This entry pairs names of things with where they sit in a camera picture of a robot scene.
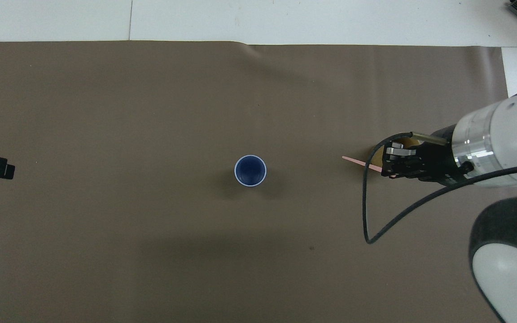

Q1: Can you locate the black cable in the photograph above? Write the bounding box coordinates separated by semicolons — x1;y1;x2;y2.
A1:
362;131;517;245

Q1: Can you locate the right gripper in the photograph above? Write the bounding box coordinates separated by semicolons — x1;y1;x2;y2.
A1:
380;125;475;187

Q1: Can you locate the blue cup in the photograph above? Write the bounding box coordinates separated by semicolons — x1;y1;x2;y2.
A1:
234;154;267;187

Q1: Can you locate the yellow cup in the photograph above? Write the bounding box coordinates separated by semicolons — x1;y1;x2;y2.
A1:
370;138;425;176

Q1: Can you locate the pink chopstick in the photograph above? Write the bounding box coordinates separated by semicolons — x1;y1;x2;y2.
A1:
342;155;383;172

